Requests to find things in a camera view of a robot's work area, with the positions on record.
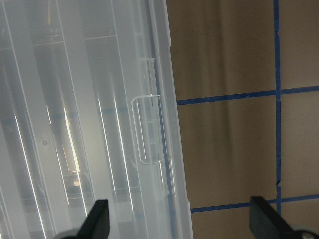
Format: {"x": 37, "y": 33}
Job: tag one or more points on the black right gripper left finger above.
{"x": 97, "y": 223}

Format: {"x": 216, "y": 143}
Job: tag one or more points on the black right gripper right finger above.
{"x": 266, "y": 223}

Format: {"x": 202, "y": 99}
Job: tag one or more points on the clear plastic box lid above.
{"x": 88, "y": 112}

